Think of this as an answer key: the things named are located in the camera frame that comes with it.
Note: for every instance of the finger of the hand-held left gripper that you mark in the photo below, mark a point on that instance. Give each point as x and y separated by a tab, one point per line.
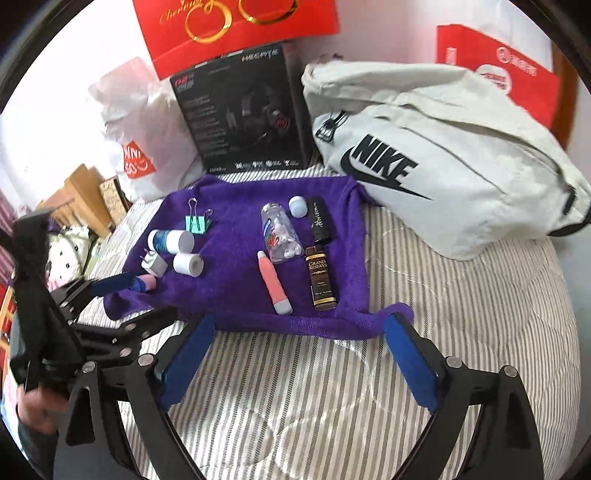
124	330
113	284

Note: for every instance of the red white shopping bag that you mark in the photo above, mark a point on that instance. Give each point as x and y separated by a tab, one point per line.
521	78

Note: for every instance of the grey shoulder bag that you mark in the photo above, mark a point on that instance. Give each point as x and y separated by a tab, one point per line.
461	161

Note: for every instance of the light blue small jar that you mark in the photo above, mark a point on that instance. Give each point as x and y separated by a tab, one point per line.
298	206

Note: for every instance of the brown wooden post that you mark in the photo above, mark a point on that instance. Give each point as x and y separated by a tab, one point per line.
565	101

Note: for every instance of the wicker basket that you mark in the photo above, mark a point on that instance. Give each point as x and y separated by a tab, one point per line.
113	194

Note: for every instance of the brown gold lighter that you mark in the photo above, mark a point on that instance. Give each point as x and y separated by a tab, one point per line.
320	277

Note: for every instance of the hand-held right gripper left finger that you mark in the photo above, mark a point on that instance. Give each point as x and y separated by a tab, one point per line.
184	364

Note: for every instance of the purple towel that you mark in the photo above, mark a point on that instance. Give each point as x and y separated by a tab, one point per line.
231	277

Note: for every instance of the clear plastic bottle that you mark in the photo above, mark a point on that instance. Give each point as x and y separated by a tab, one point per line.
279	235

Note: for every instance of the pink tube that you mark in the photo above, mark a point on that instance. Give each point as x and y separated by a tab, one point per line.
274	281

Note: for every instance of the wooden furniture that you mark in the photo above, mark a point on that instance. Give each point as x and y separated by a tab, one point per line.
78	184

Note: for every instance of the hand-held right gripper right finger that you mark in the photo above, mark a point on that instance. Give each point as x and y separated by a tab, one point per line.
411	360

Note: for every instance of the pink blue small container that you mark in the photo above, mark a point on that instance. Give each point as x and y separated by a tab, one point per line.
147	282

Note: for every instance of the white plastic bag red logo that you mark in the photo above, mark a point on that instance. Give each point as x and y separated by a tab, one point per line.
138	115

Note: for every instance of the white charger plug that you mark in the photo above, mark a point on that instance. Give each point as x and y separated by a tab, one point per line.
154	264

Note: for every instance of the person's left hand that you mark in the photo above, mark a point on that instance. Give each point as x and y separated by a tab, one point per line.
34	410

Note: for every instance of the polka dot plush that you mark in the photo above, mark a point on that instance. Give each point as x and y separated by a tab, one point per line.
69	249

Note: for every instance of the black headset box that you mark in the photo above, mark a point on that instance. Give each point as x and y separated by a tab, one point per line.
240	110

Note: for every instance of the red gold paper bag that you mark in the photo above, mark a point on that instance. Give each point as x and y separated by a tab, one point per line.
258	27

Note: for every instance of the blue white small bottle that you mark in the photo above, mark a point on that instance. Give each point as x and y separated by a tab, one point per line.
173	241

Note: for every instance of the green binder clip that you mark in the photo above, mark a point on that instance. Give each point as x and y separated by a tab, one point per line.
196	224

